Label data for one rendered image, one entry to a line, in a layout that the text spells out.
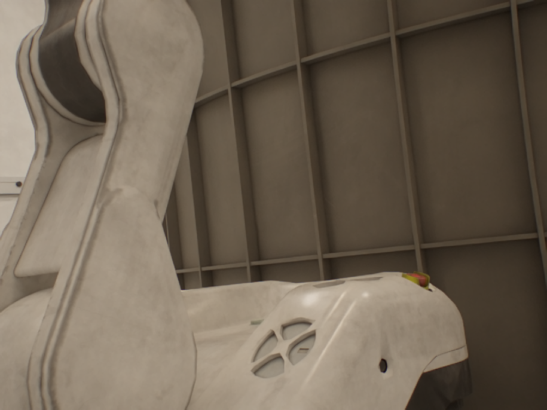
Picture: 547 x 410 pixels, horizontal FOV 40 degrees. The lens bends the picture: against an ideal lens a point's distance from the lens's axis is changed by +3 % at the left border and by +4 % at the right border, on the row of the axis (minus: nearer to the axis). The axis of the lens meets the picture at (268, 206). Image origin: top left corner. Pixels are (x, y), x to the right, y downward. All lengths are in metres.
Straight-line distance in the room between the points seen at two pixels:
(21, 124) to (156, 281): 8.79
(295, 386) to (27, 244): 0.40
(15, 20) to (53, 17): 8.95
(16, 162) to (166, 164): 8.61
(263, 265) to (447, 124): 0.48
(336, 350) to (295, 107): 0.71
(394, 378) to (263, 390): 0.17
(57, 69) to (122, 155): 0.18
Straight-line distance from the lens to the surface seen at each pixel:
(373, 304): 0.91
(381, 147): 1.36
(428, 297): 1.00
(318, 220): 1.39
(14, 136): 9.56
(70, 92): 1.00
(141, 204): 0.87
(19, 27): 9.99
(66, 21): 1.00
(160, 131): 0.91
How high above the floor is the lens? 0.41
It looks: 4 degrees up
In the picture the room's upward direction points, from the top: 6 degrees counter-clockwise
